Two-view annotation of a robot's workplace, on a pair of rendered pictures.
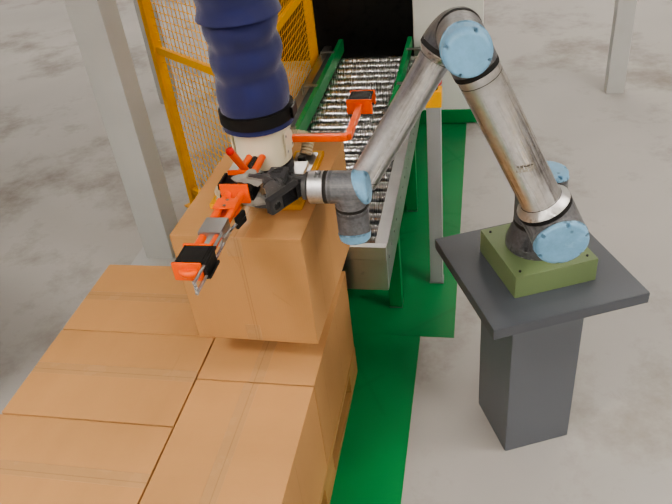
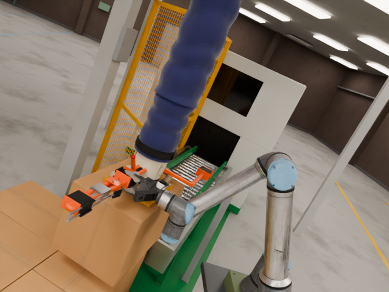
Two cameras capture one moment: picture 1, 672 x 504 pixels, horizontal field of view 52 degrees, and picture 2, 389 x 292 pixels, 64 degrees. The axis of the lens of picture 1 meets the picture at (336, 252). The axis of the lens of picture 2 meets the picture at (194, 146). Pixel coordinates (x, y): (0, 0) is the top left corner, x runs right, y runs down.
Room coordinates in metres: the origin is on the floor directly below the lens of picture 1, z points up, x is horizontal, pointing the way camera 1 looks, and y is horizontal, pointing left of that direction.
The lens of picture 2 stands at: (0.31, 0.10, 1.89)
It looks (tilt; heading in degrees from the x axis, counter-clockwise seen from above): 17 degrees down; 356
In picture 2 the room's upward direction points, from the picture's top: 25 degrees clockwise
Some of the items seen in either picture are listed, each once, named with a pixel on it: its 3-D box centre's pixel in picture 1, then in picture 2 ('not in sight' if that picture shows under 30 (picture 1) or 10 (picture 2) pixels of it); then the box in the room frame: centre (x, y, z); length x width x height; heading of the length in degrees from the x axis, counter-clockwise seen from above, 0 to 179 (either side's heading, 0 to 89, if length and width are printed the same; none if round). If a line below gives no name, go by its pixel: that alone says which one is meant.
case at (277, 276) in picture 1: (273, 235); (124, 212); (1.92, 0.20, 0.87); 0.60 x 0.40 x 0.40; 164
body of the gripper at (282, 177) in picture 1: (287, 185); (150, 190); (1.65, 0.11, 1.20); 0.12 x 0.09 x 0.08; 76
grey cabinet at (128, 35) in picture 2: not in sight; (125, 44); (3.18, 0.84, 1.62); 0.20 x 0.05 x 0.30; 166
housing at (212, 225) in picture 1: (214, 231); (99, 192); (1.48, 0.30, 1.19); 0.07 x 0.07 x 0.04; 75
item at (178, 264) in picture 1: (193, 261); (77, 201); (1.35, 0.34, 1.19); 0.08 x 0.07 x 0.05; 165
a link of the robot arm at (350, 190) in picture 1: (347, 187); (181, 210); (1.60, -0.05, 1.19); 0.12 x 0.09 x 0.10; 76
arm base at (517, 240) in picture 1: (537, 229); (259, 286); (1.74, -0.63, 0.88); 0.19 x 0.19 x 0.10
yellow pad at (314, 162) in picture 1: (297, 174); (156, 188); (1.90, 0.09, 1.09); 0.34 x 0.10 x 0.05; 165
